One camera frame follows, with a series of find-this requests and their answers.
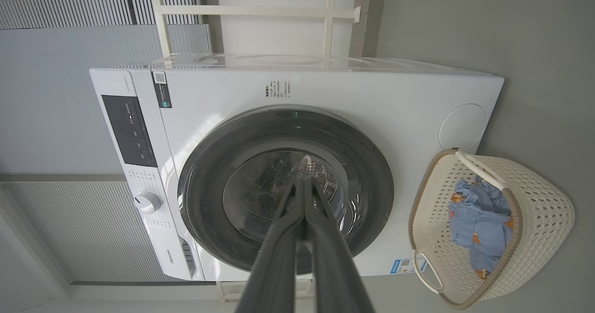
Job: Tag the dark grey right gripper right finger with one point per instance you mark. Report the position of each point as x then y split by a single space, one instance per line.
337 271

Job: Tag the white metal frame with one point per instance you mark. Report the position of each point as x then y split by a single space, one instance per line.
260 10

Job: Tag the round dark washer door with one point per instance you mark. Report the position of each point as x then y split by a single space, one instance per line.
209 183

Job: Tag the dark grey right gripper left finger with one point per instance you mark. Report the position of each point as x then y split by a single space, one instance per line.
274 266

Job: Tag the dark QR code sticker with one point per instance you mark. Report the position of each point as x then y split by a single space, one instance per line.
161 89

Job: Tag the white plastic control knob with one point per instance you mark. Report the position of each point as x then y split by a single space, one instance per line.
148 202

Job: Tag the cream perforated laundry basket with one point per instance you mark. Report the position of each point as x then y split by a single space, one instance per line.
539 210

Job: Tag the white front-load washing machine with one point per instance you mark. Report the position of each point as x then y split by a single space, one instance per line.
381 99

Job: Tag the blue patterned cloth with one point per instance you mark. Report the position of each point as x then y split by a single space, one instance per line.
483 224

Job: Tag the blue energy label sticker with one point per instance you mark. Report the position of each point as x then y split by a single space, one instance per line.
408 265

